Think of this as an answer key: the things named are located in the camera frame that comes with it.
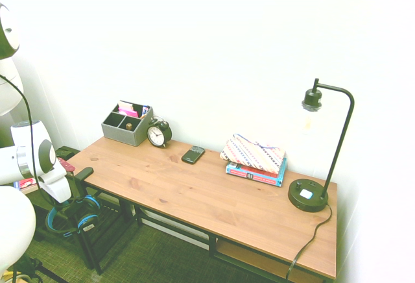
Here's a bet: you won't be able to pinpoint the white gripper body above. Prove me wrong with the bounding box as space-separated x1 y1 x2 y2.
38 160 73 204

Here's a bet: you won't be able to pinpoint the blue and black headphones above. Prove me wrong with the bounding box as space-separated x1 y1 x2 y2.
45 194 100 239

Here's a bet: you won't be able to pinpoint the black clamp headphone hook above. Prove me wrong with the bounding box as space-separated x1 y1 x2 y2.
65 167 95 219

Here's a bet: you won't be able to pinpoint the small black box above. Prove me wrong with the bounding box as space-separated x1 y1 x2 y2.
54 145 81 161

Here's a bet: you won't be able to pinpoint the black chair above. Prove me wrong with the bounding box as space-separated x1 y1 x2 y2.
28 145 131 276

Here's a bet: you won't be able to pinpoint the grey desk organizer box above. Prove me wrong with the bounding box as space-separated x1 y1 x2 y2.
101 99 154 148

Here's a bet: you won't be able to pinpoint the black tripod stand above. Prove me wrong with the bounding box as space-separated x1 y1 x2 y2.
14 255 71 283

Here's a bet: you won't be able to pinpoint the pink sticky notes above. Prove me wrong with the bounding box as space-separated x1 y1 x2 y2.
117 107 139 119

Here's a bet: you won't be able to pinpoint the black alarm clock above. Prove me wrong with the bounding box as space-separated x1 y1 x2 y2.
146 115 173 149

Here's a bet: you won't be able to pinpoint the black smartphone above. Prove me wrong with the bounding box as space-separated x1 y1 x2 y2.
180 145 206 166

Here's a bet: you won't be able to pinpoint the wooden desk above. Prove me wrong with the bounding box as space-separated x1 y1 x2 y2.
74 172 335 283

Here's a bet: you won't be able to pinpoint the striped fabric pouch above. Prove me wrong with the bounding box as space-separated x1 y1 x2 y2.
219 133 286 175

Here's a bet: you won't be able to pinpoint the red book under pouch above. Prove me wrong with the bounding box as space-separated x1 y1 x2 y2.
230 162 280 177

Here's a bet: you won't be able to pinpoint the blue book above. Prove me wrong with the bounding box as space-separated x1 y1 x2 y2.
224 157 289 188

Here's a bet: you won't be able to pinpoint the wooden lower desk shelf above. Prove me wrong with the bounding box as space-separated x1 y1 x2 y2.
215 240 327 283

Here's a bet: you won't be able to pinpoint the black desk lamp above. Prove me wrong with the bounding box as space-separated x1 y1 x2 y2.
287 77 355 214

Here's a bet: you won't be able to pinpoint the yellow cable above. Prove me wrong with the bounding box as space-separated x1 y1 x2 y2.
0 270 22 283

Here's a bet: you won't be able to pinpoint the black lamp power cable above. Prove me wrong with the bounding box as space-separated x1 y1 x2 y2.
285 203 333 281

